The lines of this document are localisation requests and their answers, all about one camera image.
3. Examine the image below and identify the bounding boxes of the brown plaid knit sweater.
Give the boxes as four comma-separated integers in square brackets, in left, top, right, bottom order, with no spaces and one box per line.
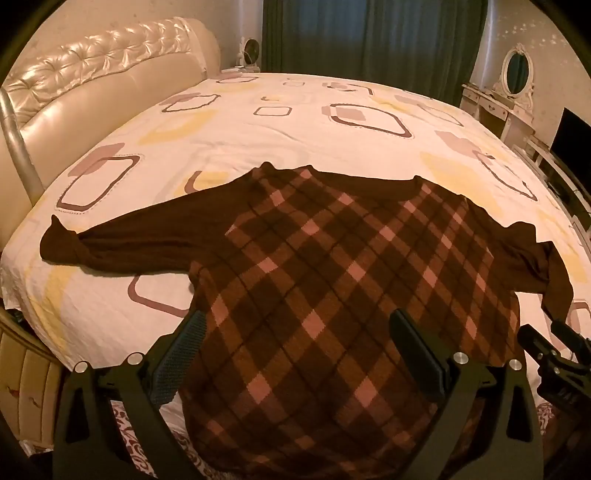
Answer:
[40,163,573,479]

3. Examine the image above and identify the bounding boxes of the wooden bedside cabinet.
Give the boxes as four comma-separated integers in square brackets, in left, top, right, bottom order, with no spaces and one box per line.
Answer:
[1,310,63,448]

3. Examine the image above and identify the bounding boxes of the white tv stand shelf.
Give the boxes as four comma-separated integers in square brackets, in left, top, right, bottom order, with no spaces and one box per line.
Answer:
[511,139,590,256]

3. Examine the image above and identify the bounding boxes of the black flat screen television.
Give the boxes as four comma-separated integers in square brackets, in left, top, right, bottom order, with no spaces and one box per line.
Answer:
[550,108,591,183]

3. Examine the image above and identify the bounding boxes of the white vanity dressing table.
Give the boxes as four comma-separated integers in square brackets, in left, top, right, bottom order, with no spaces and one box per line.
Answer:
[460,84,535,149]

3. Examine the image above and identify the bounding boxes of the dark green window curtain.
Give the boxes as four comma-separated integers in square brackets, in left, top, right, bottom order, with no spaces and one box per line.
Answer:
[262,0,488,105]

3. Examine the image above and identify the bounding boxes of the patterned white bed sheet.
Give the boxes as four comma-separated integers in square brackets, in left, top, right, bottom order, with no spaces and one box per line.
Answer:
[1,74,590,366]

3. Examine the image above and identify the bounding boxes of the cream tufted leather headboard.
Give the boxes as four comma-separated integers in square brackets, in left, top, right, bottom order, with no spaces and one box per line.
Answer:
[1,17,221,243]

